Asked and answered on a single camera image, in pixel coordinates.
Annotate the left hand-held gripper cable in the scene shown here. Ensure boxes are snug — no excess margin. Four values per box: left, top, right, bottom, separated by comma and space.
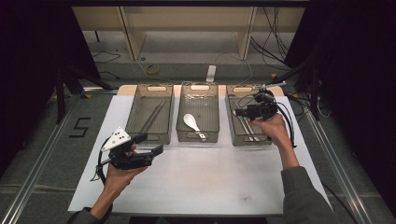
90, 144, 108, 183

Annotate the white ceramic spoon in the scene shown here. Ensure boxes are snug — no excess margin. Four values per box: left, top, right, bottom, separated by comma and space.
182, 113, 207, 140

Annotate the hand-held gripper cable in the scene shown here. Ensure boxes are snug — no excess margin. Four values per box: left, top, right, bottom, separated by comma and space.
90, 144, 108, 183
264, 90, 297, 149

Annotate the transparent grey plastic bin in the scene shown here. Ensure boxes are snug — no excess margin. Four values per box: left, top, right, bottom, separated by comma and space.
225, 83, 279, 147
124, 83, 175, 146
176, 82, 220, 144

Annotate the person's left hand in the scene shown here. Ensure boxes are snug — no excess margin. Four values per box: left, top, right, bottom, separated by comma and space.
103, 165, 148, 194

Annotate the right hand-held gripper cable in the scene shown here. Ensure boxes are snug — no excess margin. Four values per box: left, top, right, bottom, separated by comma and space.
264, 90, 297, 149

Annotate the person's right hand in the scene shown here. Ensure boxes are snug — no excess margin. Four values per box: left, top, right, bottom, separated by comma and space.
247, 112, 290, 149

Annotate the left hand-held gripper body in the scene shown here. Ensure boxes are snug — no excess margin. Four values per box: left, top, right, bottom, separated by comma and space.
101, 126, 155, 171

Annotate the black metal stand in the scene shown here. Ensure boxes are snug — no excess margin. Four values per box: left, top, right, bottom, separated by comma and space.
269, 57, 321, 121
54, 60, 115, 124

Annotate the black curtain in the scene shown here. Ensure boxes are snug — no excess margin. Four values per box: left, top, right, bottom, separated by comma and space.
284, 0, 396, 216
0, 0, 101, 175

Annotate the white table sheet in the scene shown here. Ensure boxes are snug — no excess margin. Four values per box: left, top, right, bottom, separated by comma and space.
67, 94, 331, 217

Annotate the metal chopstick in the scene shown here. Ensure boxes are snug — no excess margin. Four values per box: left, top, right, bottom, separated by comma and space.
143, 99, 167, 132
138, 100, 164, 133

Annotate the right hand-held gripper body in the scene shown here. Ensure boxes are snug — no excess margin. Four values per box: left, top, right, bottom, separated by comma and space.
247, 81, 288, 121

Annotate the white floor cable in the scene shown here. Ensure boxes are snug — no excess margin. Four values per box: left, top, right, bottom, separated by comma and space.
214, 50, 254, 86

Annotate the yellow tape roll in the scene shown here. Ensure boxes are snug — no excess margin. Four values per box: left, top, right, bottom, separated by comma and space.
145, 63, 161, 77

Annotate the thin black floor cable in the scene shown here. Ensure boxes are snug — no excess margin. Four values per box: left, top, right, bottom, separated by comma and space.
91, 50, 122, 80

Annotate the aluminium floor rail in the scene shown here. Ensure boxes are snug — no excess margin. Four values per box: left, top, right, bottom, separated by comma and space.
306, 110, 375, 224
0, 92, 78, 224

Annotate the beige wooden shelf unit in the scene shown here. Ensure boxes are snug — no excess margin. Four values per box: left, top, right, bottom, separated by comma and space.
71, 6, 306, 62

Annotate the white power strip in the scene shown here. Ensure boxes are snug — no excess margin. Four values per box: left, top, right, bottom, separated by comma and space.
205, 64, 217, 83

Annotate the black cable bundle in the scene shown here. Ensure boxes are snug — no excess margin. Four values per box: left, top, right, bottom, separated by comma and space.
250, 6, 297, 71

